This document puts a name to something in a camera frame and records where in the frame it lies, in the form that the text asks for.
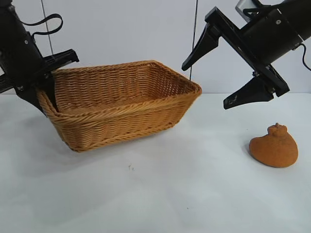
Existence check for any thin black cable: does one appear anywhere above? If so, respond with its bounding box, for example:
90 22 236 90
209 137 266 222
297 43 311 71

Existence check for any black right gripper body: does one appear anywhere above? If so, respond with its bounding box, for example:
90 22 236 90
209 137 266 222
205 6 304 98

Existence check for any woven wicker basket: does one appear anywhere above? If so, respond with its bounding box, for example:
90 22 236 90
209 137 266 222
36 60 203 153

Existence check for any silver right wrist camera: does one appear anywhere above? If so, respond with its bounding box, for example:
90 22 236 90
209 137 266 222
235 0 262 20

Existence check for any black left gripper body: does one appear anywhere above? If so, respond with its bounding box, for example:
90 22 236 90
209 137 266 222
0 4 80 95

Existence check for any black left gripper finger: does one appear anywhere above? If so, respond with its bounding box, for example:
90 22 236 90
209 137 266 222
16 71 59 117

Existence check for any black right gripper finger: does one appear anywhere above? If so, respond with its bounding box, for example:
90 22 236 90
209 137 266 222
181 23 220 72
223 77 276 112

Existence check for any thin dark hanging cord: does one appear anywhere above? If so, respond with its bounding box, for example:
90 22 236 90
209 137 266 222
41 0 54 56
190 0 199 81

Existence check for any black looped cable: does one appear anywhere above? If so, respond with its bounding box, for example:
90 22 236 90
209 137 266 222
22 14 64 43

